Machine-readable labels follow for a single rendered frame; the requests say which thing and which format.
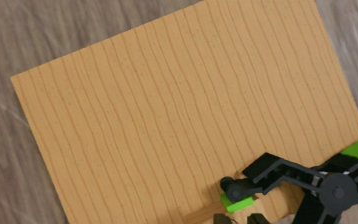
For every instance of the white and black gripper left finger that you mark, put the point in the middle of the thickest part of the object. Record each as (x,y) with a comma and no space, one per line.
(221,219)

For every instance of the tan wooden bench board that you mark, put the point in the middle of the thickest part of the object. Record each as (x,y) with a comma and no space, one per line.
(140,128)

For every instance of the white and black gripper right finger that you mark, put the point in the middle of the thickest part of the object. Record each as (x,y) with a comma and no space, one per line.
(257,218)

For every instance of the small light wooden block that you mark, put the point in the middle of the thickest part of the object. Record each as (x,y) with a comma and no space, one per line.
(205,215)

